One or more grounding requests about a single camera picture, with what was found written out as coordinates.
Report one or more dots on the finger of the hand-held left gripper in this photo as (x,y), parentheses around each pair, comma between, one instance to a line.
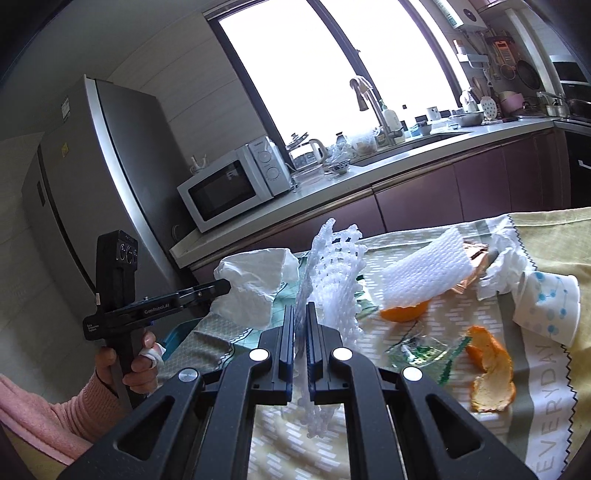
(210,290)

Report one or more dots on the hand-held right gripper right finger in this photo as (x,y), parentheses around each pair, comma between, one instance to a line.
(314,344)

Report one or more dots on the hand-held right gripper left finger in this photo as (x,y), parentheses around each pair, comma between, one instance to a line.
(285,344)

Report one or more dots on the white plastic bag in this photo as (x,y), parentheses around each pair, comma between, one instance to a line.
(251,277)

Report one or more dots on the white foam fruit net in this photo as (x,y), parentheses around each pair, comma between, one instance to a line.
(334,277)

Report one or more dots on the person's left forearm pink sleeve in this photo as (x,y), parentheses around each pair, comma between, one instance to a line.
(41,415)

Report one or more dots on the person's left hand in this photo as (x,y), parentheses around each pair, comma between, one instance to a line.
(143,364)

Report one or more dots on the orange fruit piece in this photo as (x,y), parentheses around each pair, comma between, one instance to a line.
(406,313)

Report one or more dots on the white microwave oven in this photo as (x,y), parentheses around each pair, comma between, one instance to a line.
(221,189)

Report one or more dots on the clear plastic wrapper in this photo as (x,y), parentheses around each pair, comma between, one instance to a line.
(415,353)

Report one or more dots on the silver refrigerator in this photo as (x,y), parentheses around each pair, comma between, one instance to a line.
(92,184)

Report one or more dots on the small white figurine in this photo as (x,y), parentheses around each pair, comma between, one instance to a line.
(198,164)

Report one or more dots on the white foam sheet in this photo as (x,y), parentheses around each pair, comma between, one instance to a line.
(420,272)

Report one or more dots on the glass pot with lid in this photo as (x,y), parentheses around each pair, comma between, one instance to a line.
(298,150)

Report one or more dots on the white electric kettle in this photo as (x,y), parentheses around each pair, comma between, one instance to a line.
(317,151)

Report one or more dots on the green beige printed tablecloth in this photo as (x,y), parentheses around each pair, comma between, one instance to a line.
(461,438)

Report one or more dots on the blue and white bowl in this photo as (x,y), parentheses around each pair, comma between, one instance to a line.
(338,167)

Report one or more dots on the orange peel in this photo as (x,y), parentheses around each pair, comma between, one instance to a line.
(491,364)

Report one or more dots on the dark purple kitchen cabinet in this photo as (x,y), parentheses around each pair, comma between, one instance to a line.
(415,194)

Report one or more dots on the brown crumpled wrapper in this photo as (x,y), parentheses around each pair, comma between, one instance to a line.
(476,257)

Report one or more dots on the crumpled white tissue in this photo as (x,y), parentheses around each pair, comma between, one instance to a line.
(501,272)

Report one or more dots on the clear food container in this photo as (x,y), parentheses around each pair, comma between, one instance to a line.
(364,145)

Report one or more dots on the kitchen sink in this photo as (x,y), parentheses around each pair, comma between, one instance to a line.
(415,145)

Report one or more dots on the white soap bottle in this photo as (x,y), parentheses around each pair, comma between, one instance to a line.
(392,122)

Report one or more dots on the white blue-dotted paper cup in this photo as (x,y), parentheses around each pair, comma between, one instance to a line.
(549,300)

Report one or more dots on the metal kitchen faucet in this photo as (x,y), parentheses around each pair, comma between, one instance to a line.
(376,108)

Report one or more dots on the kitchen window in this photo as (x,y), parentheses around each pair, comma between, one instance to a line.
(323,69)

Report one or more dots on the white mug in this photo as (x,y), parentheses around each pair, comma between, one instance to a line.
(432,113)

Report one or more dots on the yellow cloth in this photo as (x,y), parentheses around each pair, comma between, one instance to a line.
(558,240)

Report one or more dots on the metal bowl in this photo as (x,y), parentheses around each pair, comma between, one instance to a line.
(466,119)

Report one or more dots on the white polka dot dish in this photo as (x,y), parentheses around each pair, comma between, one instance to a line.
(488,107)

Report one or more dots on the pink pot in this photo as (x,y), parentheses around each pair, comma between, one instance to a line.
(510,102)

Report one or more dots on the stainless steel pot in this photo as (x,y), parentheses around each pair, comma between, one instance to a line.
(554,104)

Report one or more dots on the hanging frying pan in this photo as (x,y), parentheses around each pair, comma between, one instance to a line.
(528,74)

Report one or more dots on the white water heater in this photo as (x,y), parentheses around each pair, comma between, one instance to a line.
(461,14)

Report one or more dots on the black built-in oven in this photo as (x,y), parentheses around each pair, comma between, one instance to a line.
(575,87)

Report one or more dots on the white wall shelf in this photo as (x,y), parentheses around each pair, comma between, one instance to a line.
(473,57)

